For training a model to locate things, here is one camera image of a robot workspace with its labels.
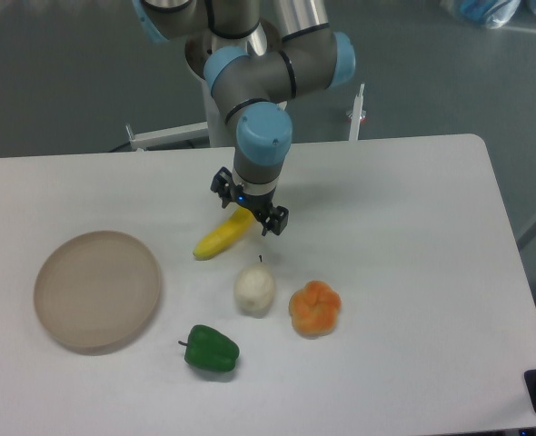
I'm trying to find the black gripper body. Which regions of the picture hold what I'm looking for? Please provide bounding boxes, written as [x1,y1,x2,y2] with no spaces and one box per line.
[230,179,275,221]

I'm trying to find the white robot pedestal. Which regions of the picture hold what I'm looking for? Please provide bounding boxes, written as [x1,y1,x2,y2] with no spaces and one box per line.
[184,22,289,147]

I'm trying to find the clear blue plastic bag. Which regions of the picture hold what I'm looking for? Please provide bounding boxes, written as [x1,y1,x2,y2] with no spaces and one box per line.
[439,0,536,29]

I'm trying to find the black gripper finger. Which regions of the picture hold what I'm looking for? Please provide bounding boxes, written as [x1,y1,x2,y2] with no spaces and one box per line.
[210,167,235,209]
[260,206,289,236]

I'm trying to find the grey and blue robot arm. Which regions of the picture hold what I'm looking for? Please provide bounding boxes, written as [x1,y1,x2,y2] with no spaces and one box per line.
[134,1,355,233]

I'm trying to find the orange bread roll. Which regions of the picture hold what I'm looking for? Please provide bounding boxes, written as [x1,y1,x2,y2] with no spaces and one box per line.
[288,281,342,338]

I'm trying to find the yellow banana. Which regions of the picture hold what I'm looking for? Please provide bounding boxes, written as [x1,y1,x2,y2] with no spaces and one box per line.
[193,207,254,261]

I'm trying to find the green bell pepper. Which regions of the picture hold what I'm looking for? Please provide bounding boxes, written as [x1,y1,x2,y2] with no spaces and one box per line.
[178,324,240,373]

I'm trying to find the beige round plate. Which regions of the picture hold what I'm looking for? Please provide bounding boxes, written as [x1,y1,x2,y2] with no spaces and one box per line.
[33,231,163,355]

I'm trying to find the white pear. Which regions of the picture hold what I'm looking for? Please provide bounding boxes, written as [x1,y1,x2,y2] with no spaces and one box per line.
[233,255,276,317]

